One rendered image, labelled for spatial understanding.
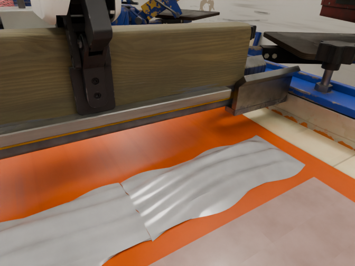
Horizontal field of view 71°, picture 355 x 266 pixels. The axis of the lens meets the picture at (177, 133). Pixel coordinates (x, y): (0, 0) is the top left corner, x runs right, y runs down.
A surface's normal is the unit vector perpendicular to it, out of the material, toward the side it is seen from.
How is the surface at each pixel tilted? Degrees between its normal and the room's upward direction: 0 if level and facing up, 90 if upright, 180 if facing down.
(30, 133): 90
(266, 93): 90
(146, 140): 0
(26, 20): 90
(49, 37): 63
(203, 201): 42
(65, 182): 0
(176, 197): 32
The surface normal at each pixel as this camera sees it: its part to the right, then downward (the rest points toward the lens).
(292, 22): -0.86, 0.25
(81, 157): 0.03, -0.86
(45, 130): 0.51, 0.44
